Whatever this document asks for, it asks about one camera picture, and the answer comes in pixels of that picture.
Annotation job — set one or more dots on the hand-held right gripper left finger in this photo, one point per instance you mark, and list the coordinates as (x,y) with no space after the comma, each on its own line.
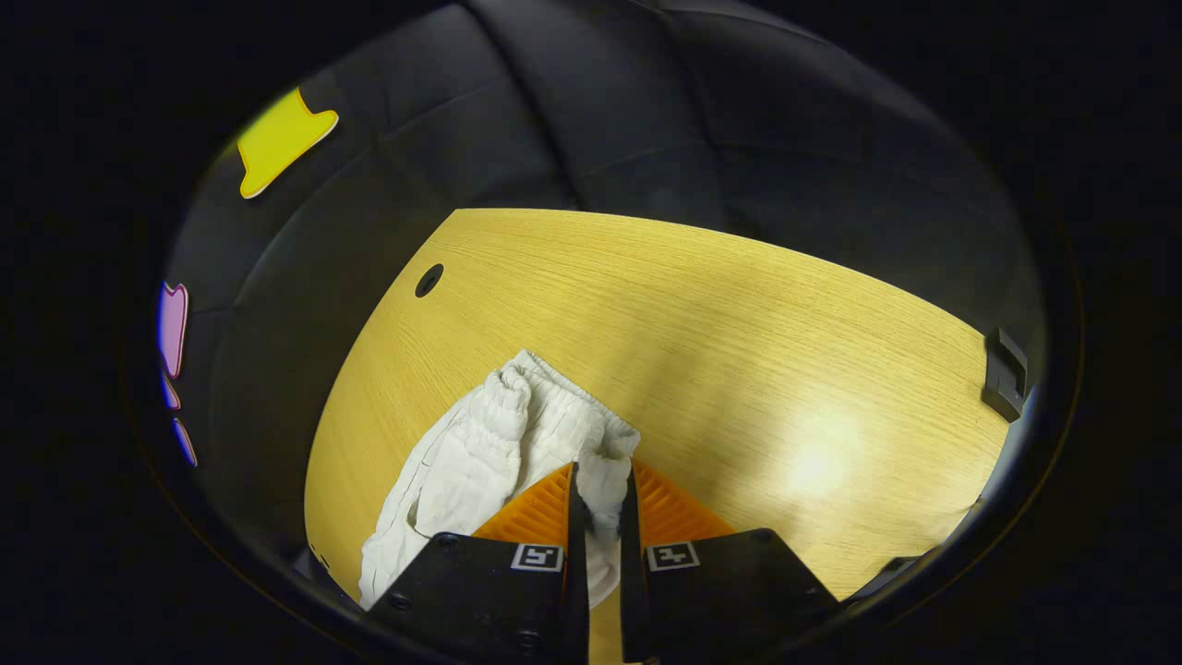
(577,573)

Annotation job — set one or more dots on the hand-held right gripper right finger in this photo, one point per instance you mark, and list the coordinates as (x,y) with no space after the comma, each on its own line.
(633,573)

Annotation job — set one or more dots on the white jeans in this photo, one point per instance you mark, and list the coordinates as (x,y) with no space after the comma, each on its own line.
(480,443)

